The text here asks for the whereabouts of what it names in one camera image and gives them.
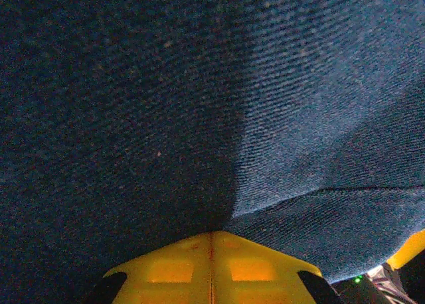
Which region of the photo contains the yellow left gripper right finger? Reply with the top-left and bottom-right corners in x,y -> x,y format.
211,230 -> 343,304

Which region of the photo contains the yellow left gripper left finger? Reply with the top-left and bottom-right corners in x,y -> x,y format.
84,230 -> 213,304

